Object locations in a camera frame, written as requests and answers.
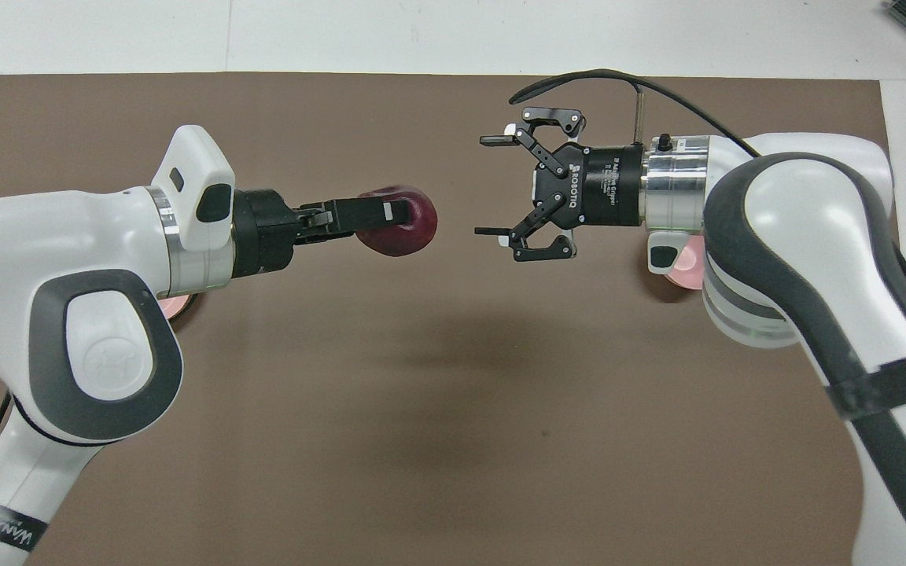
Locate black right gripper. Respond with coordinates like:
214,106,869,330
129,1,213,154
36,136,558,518
474,106,647,263

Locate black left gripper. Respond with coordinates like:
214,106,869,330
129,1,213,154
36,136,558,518
230,188,417,281

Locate dark red apple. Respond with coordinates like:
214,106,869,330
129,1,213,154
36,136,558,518
355,184,440,259

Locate pink bowl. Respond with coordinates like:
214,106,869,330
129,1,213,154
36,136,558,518
645,235,710,303

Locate pink plate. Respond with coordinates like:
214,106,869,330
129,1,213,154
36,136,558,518
157,290,199,321

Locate brown table mat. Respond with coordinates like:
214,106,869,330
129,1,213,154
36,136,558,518
0,72,906,566

